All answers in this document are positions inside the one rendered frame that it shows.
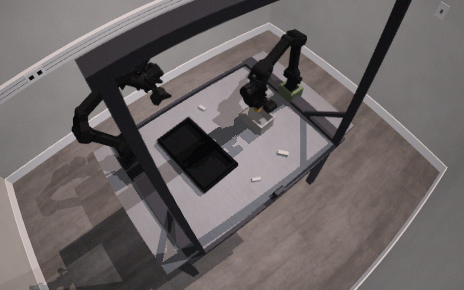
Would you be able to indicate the black metal overhead frame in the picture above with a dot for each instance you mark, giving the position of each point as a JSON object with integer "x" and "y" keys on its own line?
{"x": 101, "y": 65}

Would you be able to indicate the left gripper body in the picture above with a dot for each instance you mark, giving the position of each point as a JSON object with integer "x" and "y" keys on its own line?
{"x": 158, "y": 92}

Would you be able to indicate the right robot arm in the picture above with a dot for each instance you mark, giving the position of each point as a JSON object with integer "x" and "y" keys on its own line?
{"x": 264, "y": 67}

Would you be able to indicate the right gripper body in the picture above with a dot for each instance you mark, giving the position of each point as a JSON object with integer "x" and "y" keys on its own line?
{"x": 270, "y": 105}

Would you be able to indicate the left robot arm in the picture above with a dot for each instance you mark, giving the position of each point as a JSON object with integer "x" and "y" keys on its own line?
{"x": 81, "y": 128}

